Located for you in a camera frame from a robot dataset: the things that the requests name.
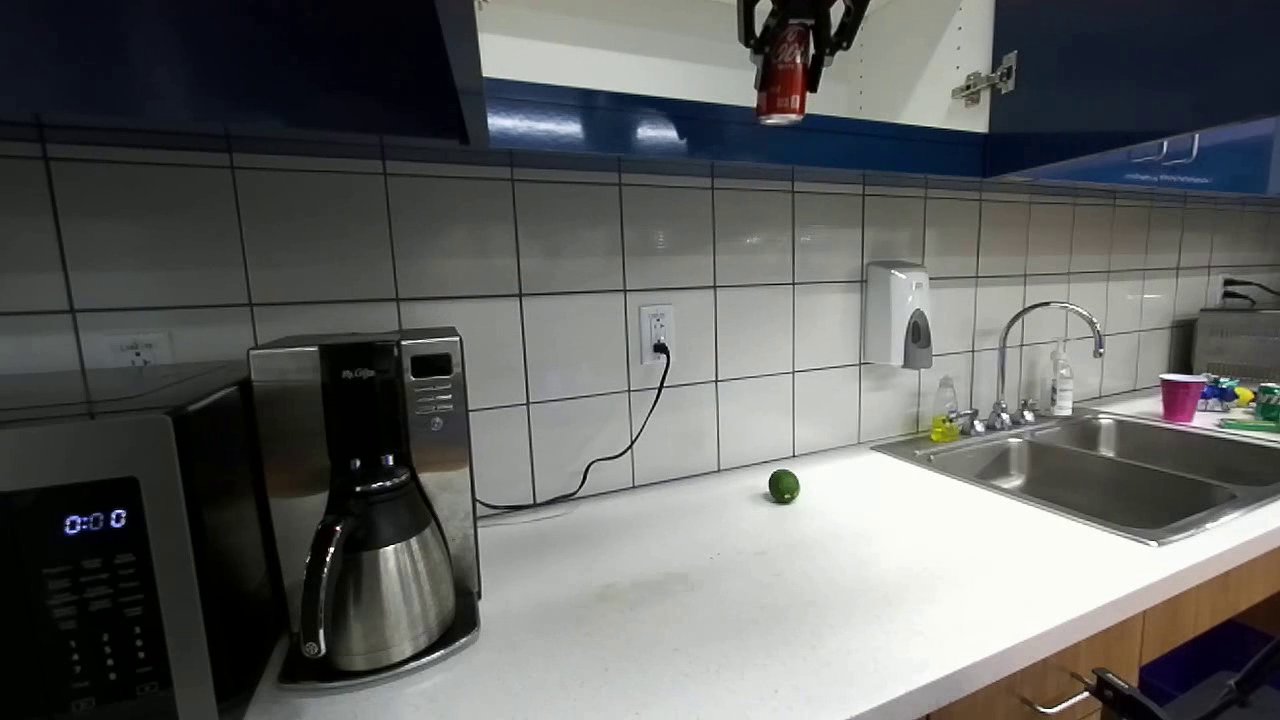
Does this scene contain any red soda can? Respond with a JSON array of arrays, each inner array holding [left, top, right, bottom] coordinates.
[[756, 20, 812, 125]]

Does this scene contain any steel coffee carafe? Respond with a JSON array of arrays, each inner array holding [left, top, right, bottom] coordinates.
[[296, 468, 461, 676]]

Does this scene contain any chrome faucet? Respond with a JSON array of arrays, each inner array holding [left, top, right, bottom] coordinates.
[[958, 298, 1107, 437]]

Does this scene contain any blue upper cabinet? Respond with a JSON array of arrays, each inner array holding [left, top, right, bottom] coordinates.
[[0, 0, 1280, 197]]

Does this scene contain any pink plastic cup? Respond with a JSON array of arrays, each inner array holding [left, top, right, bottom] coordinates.
[[1161, 371, 1205, 422]]

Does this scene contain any white soap dispenser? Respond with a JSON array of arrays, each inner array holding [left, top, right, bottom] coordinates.
[[865, 263, 931, 367]]

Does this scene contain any small white bottle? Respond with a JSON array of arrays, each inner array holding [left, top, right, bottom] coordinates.
[[1053, 354, 1076, 414]]

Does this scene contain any yellow dish soap bottle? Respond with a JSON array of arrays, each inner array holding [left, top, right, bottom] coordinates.
[[922, 376, 958, 444]]

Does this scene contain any black microwave oven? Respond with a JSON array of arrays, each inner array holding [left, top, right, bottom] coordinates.
[[0, 380, 285, 720]]

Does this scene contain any stainless coffee maker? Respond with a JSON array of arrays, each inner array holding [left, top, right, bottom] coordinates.
[[246, 328, 480, 687]]

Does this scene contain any stainless steel sink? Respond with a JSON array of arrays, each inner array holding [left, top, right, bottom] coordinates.
[[886, 414, 1280, 543]]

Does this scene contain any green lime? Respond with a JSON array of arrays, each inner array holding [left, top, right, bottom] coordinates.
[[769, 468, 800, 505]]

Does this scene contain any white wall outlet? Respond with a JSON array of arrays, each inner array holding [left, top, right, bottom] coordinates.
[[638, 302, 676, 365]]

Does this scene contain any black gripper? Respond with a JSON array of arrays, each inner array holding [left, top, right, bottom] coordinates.
[[735, 0, 873, 55]]

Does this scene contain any black power cord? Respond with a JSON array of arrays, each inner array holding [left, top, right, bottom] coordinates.
[[473, 340, 676, 516]]

